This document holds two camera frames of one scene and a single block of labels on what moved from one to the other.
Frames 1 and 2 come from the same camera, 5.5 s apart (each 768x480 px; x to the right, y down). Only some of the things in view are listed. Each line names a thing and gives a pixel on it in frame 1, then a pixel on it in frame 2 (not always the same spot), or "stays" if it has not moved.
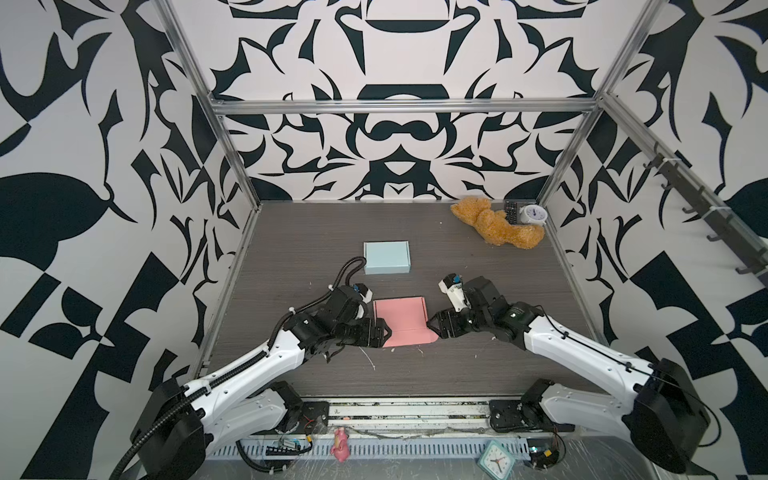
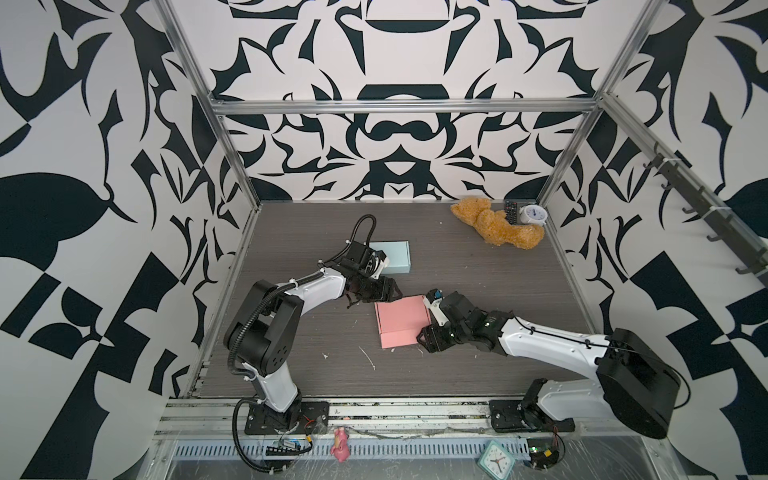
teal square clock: (496, 459) stays
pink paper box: (407, 320) stays
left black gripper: (378, 339) to (385, 293)
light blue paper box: (387, 257) stays
